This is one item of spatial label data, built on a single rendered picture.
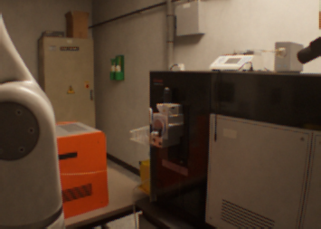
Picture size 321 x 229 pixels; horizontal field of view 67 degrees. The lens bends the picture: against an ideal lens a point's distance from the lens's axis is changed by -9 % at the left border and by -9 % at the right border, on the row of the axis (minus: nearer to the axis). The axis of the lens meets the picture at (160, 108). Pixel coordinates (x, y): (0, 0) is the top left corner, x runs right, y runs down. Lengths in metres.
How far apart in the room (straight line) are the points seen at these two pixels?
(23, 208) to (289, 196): 0.78
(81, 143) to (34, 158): 1.05
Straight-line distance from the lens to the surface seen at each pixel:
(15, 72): 0.35
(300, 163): 0.87
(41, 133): 0.28
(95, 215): 1.45
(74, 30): 4.23
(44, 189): 0.30
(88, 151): 1.36
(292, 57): 1.16
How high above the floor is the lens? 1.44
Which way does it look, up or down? 8 degrees down
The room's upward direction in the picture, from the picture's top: straight up
